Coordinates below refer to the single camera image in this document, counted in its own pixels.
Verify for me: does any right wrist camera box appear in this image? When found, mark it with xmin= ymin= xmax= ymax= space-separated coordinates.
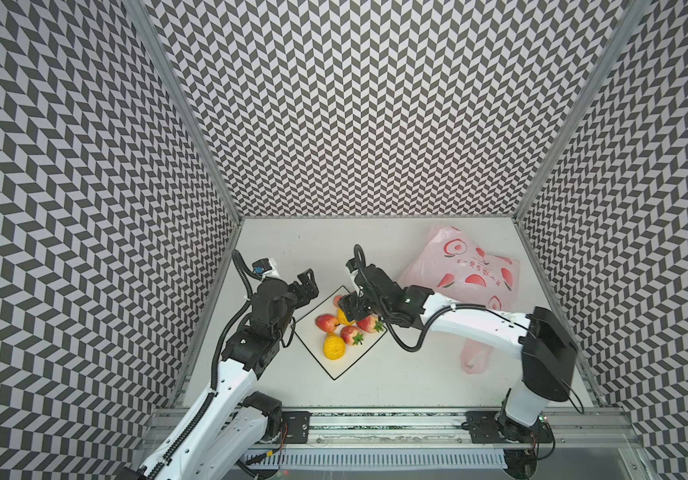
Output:
xmin=345 ymin=258 xmax=363 ymax=290

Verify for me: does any small yellow fake fruit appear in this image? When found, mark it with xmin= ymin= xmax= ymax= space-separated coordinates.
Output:
xmin=337 ymin=308 xmax=356 ymax=326

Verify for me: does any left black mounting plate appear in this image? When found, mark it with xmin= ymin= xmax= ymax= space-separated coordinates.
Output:
xmin=260 ymin=410 xmax=311 ymax=445

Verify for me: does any white ventilation grille strip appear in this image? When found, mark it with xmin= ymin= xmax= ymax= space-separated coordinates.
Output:
xmin=251 ymin=449 xmax=507 ymax=471

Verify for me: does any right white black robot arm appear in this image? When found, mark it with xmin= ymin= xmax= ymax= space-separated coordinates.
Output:
xmin=339 ymin=258 xmax=578 ymax=428

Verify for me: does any right black corrugated cable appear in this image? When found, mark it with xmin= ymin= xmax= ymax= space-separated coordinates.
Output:
xmin=352 ymin=244 xmax=531 ymax=354

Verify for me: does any red fake apple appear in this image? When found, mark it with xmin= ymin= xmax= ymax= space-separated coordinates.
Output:
xmin=314 ymin=314 xmax=339 ymax=333

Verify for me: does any yellow fake lemon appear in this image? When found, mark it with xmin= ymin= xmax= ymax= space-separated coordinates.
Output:
xmin=322 ymin=333 xmax=347 ymax=361

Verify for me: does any white square mat black border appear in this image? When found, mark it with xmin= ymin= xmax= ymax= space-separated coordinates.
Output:
xmin=295 ymin=286 xmax=386 ymax=380

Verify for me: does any pink plastic bag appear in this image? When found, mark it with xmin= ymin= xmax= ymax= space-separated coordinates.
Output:
xmin=397 ymin=225 xmax=522 ymax=376

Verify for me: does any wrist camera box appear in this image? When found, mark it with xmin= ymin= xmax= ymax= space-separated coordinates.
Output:
xmin=250 ymin=258 xmax=281 ymax=281
xmin=345 ymin=258 xmax=363 ymax=290

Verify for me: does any left black corrugated cable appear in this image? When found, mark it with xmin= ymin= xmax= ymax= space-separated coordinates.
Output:
xmin=139 ymin=249 xmax=261 ymax=480

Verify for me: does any black corrugated cable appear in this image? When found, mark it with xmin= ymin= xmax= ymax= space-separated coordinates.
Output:
xmin=352 ymin=244 xmax=531 ymax=354
xmin=139 ymin=249 xmax=261 ymax=480

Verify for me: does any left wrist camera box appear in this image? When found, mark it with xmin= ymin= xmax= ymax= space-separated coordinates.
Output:
xmin=250 ymin=258 xmax=281 ymax=281

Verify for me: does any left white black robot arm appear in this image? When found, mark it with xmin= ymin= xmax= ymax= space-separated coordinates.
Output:
xmin=116 ymin=269 xmax=319 ymax=479

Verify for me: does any red fake strawberry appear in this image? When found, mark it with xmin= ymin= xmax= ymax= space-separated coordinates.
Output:
xmin=356 ymin=315 xmax=385 ymax=333
xmin=339 ymin=325 xmax=364 ymax=346

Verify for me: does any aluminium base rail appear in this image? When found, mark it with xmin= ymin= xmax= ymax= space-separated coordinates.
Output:
xmin=304 ymin=407 xmax=642 ymax=449

